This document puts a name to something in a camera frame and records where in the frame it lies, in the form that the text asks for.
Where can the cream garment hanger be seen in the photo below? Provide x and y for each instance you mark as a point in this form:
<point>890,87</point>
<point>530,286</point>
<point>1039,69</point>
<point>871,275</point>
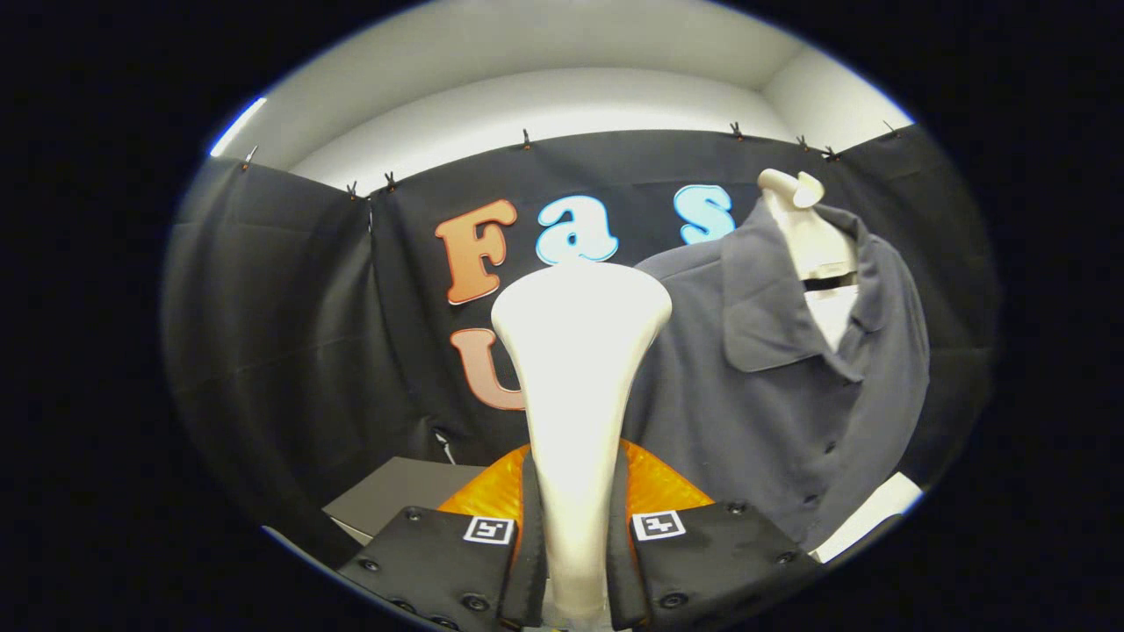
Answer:
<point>808,237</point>

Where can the white table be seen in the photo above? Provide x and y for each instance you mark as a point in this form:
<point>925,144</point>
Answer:
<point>869,513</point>

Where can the white garment steamer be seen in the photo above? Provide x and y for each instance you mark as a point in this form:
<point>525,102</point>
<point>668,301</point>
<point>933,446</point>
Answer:
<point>575,369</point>

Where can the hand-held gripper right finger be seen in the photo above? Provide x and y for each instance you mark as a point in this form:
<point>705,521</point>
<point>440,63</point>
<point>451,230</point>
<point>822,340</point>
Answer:
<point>619,570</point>

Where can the grey polo shirt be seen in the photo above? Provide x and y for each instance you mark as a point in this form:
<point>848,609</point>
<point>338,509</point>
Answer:
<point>755,421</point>

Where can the strip light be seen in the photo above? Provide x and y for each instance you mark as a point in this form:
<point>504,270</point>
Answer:
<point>237,127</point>

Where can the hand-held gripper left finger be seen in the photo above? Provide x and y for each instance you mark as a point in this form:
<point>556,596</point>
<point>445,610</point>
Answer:
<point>531,570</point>

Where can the grey drawer cabinet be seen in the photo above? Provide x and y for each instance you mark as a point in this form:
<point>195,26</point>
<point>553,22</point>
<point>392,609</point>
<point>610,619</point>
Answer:
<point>404,491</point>

